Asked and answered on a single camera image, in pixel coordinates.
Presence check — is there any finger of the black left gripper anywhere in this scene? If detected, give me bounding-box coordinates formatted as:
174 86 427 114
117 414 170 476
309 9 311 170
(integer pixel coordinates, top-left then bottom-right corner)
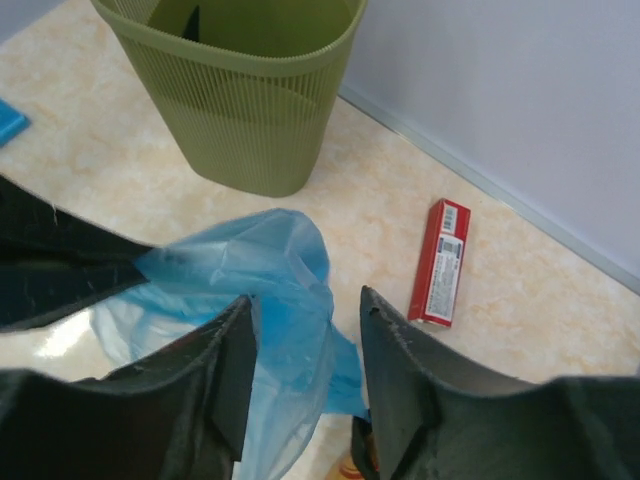
1 176 153 273
1 261 147 330

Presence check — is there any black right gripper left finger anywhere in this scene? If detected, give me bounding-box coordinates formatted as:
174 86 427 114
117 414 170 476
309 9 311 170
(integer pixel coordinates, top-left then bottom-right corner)
1 297 257 479

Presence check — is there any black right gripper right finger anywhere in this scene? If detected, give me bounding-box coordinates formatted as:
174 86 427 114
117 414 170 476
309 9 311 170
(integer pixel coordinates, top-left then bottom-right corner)
360 287 639 479

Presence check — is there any blue plastic trash bag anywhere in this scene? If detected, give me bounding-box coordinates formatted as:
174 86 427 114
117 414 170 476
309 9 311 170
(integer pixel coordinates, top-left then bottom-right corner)
91 209 368 479

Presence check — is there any folded blue trash bag roll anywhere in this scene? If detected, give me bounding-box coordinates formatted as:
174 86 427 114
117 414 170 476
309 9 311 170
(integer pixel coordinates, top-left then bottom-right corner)
0 99 31 147

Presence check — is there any olive green plastic trash bin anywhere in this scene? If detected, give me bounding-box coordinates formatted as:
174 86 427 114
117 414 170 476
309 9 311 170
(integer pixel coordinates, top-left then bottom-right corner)
94 1 366 198

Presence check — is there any orange packet in tote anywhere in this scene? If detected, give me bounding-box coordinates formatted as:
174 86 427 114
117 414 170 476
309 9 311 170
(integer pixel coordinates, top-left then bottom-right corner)
325 451 365 480

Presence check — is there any red rectangular carton box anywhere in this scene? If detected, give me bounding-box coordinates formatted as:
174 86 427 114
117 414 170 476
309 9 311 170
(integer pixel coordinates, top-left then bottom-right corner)
407 198 471 328

